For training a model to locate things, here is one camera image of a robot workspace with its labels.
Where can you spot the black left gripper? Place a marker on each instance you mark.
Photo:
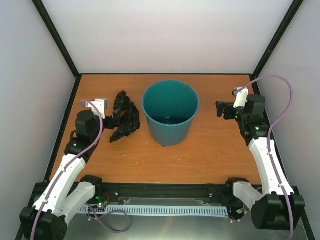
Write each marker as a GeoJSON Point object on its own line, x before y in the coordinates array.
{"type": "Point", "coordinates": [111, 125]}

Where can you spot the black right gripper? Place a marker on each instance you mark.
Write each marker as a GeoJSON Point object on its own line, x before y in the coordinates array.
{"type": "Point", "coordinates": [220, 109]}

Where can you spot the black plastic trash bag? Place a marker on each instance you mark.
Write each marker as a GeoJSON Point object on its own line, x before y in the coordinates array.
{"type": "Point", "coordinates": [127, 116]}

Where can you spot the teal plastic trash bin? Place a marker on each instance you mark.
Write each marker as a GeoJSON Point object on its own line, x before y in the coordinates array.
{"type": "Point", "coordinates": [170, 107]}

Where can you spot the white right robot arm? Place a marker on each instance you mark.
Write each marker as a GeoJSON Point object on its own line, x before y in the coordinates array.
{"type": "Point", "coordinates": [276, 207]}

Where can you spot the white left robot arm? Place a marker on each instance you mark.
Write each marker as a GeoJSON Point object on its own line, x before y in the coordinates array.
{"type": "Point", "coordinates": [48, 218]}

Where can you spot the green lit circuit board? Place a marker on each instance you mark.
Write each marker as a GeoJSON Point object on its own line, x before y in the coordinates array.
{"type": "Point", "coordinates": [101, 203]}

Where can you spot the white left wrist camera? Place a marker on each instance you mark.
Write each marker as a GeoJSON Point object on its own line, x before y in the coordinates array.
{"type": "Point", "coordinates": [98, 107]}

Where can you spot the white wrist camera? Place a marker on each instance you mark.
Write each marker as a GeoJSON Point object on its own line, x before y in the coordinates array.
{"type": "Point", "coordinates": [98, 107]}
{"type": "Point", "coordinates": [240, 94]}

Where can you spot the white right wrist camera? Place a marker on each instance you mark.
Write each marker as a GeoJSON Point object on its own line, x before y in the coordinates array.
{"type": "Point", "coordinates": [240, 94]}

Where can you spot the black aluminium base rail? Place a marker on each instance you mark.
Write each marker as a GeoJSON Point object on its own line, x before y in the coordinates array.
{"type": "Point", "coordinates": [219, 194]}

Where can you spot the light blue slotted cable duct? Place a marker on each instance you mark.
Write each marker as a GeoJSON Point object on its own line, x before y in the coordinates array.
{"type": "Point", "coordinates": [165, 211]}

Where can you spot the black right frame post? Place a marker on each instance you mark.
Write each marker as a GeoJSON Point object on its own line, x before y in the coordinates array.
{"type": "Point", "coordinates": [285, 23]}

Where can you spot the black frame post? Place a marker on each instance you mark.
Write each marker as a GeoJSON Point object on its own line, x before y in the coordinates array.
{"type": "Point", "coordinates": [285, 23]}
{"type": "Point", "coordinates": [47, 20]}

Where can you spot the black left frame post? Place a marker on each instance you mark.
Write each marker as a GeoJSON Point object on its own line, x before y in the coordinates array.
{"type": "Point", "coordinates": [47, 20]}

